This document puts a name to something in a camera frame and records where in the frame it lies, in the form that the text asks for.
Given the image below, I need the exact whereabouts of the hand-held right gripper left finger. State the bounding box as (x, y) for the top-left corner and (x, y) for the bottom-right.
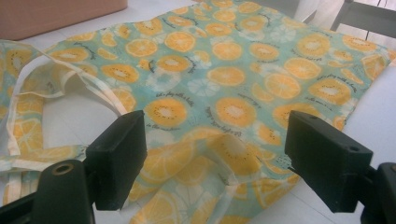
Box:
(84, 109), (148, 212)

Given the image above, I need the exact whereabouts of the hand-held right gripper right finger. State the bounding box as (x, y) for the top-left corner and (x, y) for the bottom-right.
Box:
(284, 110), (374, 214)

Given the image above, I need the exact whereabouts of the orange plastic basin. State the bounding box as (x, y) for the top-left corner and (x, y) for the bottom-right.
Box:
(0, 0), (129, 41)

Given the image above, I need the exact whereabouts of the light metal desk frame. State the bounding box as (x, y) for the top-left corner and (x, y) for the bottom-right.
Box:
(330, 0), (396, 40)

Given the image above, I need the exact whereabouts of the orange slice print fabric bag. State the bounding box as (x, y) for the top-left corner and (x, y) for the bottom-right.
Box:
(0, 0), (396, 224)

